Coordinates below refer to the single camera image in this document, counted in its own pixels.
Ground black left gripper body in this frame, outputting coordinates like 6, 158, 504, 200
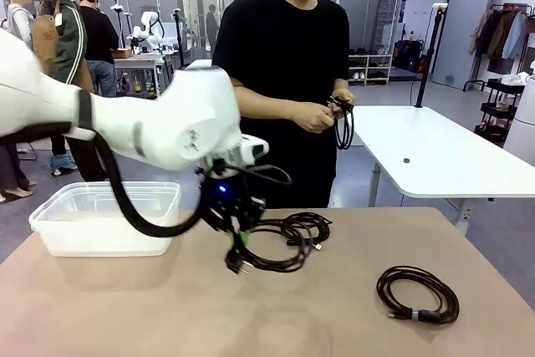
199, 167, 268, 233

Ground black power cord with plug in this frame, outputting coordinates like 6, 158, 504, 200
224, 222, 314, 277

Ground black braided cable grey tie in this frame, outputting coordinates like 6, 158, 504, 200
375, 264, 461, 327

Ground person's right forearm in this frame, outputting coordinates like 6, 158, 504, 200
232, 80, 308, 122

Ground person's right hand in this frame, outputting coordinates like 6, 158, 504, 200
292, 99, 338, 135

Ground person's left hand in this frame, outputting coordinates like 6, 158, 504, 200
331, 87, 355, 112

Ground clear plastic storage container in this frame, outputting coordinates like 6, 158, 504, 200
28, 181, 182, 258

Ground grey background table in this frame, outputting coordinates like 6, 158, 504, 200
112, 54, 175, 99

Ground person in black t-shirt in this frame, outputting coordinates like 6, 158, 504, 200
211, 0, 351, 210

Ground distant person in dark clothes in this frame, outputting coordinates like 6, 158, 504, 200
205, 4, 221, 55

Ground white shoe rack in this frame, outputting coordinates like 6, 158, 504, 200
348, 54, 394, 85

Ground white desk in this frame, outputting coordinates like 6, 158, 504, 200
349, 105, 535, 232

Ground man in black clothes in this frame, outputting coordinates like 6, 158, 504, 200
77, 0, 120, 98

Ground woman in green jacket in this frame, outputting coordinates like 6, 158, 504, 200
29, 0, 110, 182

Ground black bags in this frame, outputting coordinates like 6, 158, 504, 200
394, 38, 428, 73

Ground black tripod stand white top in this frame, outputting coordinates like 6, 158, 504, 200
415, 2, 449, 110

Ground black trolley cart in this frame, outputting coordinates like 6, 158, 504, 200
474, 78, 527, 147

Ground grey partition panel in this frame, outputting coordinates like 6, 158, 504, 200
431, 0, 495, 90

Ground clothing rack with coats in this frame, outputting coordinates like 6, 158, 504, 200
470, 3, 535, 91

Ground thin black wrist camera cable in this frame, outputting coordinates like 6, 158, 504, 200
195, 163, 293, 186

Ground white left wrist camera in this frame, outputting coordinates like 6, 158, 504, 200
238, 134, 271, 166

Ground black left arm cable sleeve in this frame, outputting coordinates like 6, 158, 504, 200
0, 91, 206, 239

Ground black camera tripod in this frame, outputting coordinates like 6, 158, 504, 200
172, 8, 186, 69

